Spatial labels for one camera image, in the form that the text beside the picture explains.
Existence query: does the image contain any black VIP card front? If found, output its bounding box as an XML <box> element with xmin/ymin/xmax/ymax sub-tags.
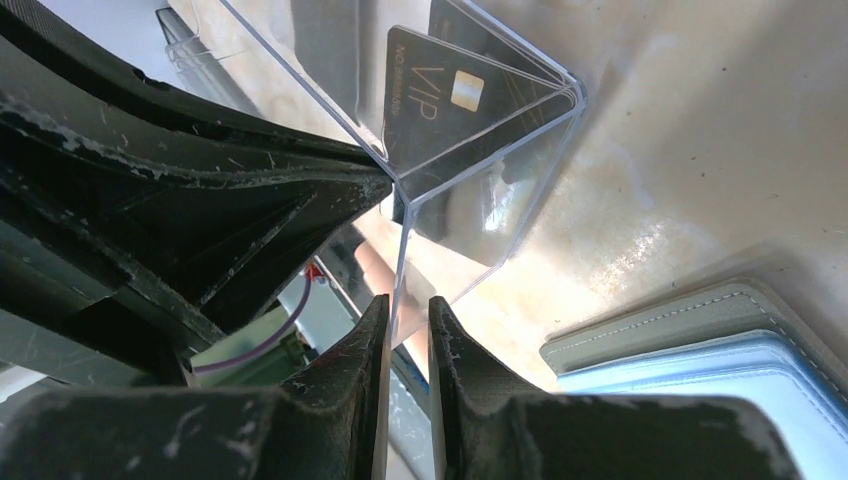
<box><xmin>383</xmin><ymin>26</ymin><xmax>576</xmax><ymax>241</ymax></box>

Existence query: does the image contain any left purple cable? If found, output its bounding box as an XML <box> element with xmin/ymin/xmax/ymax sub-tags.
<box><xmin>192</xmin><ymin>274</ymin><xmax>316</xmax><ymax>379</ymax></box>

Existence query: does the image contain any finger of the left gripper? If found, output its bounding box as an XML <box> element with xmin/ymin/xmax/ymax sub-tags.
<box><xmin>1</xmin><ymin>1</ymin><xmax>391</xmax><ymax>338</ymax></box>
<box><xmin>1</xmin><ymin>218</ymin><xmax>224</xmax><ymax>387</ymax></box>

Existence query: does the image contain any black card behind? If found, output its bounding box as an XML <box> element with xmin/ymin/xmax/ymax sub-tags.
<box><xmin>428</xmin><ymin>0</ymin><xmax>565</xmax><ymax>85</ymax></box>

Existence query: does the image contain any grey leather card holder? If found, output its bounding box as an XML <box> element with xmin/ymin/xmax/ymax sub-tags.
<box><xmin>540</xmin><ymin>280</ymin><xmax>847</xmax><ymax>401</ymax></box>

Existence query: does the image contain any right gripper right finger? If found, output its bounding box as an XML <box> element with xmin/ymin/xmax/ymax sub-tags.
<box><xmin>428</xmin><ymin>296</ymin><xmax>801</xmax><ymax>479</ymax></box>

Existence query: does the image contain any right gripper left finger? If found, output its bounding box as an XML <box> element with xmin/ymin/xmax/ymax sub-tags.
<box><xmin>1</xmin><ymin>295</ymin><xmax>390</xmax><ymax>479</ymax></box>

